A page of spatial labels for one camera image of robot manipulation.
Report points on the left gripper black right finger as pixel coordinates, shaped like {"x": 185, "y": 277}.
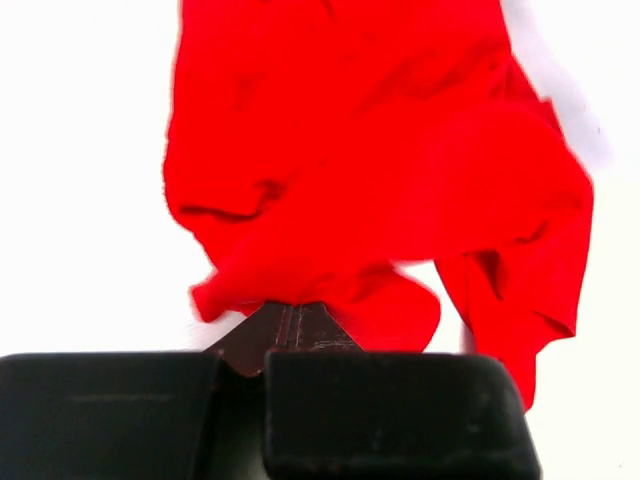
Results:
{"x": 333, "y": 411}

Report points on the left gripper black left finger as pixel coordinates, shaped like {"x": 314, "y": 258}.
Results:
{"x": 139, "y": 415}

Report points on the red t-shirt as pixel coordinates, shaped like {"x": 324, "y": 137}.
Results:
{"x": 314, "y": 147}

